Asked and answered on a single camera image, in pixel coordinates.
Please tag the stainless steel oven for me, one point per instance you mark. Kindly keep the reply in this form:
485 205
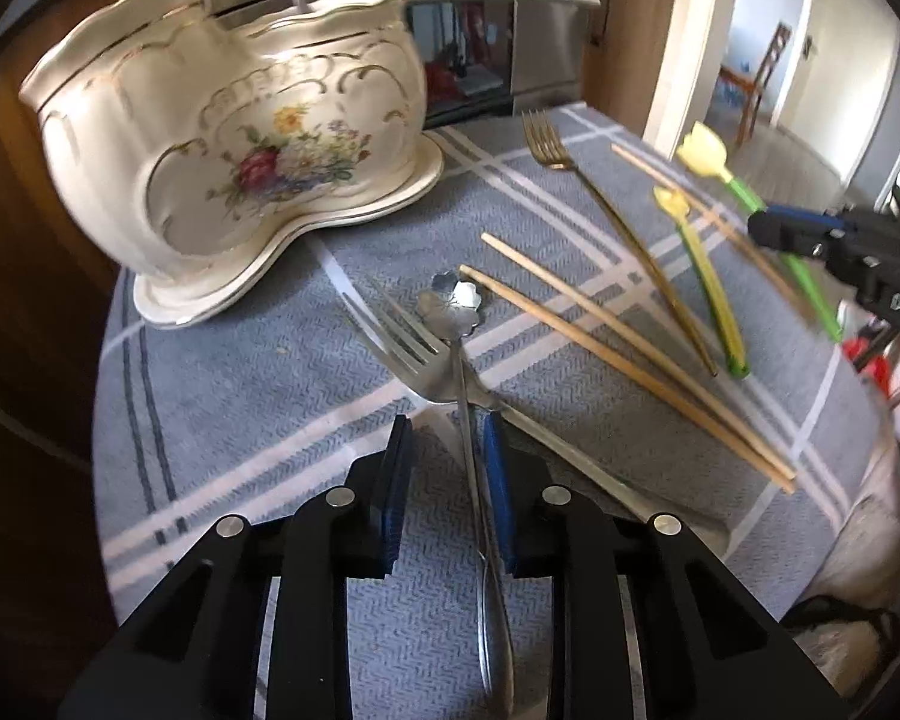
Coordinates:
547 37

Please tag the large yellow tulip green spoon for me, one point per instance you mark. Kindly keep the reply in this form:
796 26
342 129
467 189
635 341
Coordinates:
705 150

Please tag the small yellow tulip green spoon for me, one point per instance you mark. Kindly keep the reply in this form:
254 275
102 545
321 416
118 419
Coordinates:
671 202

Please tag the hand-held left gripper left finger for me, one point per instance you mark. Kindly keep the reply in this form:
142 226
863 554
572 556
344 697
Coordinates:
394 499

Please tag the floral white ceramic utensil holder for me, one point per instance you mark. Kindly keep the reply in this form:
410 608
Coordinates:
217 127

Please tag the white gold-rimmed ceramic tray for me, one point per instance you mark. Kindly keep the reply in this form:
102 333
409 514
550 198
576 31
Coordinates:
195 307

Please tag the gold fork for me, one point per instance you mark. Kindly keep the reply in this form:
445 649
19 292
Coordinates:
547 142

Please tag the white interior door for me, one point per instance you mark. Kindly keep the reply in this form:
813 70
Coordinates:
840 67

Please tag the grey plaid tablecloth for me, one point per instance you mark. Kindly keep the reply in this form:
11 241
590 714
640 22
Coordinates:
232 405

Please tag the silver fork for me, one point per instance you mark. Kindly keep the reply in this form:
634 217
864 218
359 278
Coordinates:
420 360

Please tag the silver flower-shaped spoon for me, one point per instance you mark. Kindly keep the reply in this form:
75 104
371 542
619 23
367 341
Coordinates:
463 301

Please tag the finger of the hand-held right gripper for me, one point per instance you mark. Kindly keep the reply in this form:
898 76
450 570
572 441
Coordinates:
795 221

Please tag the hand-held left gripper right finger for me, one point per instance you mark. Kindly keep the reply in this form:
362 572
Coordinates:
495 499

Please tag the wooden chair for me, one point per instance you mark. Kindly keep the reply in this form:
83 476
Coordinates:
772 52

